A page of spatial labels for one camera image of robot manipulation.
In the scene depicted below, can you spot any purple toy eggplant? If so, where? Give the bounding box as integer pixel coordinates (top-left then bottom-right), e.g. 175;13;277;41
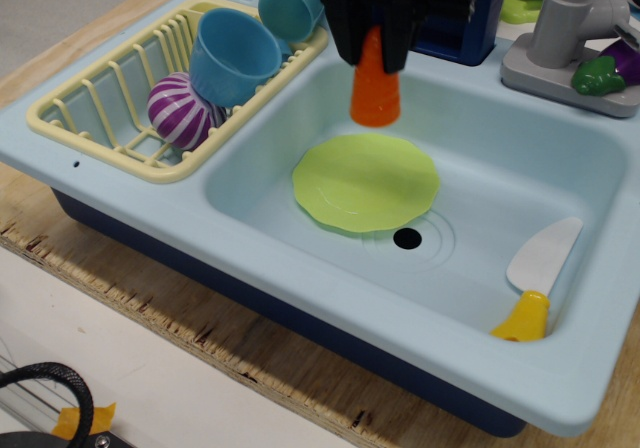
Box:
571;40;639;97

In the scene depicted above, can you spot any grey toy faucet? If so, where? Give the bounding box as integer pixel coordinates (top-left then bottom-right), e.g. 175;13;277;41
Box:
501;0;639;118

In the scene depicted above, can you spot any black braided cable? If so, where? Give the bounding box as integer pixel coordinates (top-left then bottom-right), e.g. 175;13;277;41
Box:
0;362;96;441

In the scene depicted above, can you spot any cream dish drying rack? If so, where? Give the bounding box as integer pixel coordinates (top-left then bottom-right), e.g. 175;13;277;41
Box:
26;0;329;183

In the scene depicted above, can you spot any yellow masking tape piece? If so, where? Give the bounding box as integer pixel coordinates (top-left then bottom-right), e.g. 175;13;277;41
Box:
51;403;116;441

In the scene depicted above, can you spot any orange toy carrot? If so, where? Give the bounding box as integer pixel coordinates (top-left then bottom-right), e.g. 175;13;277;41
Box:
350;26;401;128

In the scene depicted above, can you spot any dark blue utensil holder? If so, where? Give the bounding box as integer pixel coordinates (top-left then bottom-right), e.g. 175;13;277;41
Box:
412;0;503;66

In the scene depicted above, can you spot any teal plastic cup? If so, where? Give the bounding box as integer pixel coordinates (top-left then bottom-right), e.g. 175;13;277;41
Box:
258;0;324;42

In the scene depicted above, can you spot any light blue toy sink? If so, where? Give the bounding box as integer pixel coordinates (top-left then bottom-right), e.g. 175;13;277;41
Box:
1;0;639;439

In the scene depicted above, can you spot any purple white striped ball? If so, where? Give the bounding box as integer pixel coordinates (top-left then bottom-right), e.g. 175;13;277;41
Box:
147;72;227;151

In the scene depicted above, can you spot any blue plastic cup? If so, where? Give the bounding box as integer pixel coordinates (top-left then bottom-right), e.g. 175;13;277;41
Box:
189;8;282;107

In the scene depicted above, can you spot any green toy piece background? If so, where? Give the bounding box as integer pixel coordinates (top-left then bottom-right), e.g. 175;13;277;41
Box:
500;0;543;25

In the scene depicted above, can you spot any light green plastic plate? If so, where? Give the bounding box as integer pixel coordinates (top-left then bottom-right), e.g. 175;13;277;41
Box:
292;133;440;233

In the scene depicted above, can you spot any plywood base board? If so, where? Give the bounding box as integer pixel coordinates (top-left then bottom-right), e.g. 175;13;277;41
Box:
1;0;639;447

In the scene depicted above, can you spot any toy knife yellow handle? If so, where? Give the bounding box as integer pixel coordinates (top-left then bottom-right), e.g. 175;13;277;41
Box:
490;217;583;342

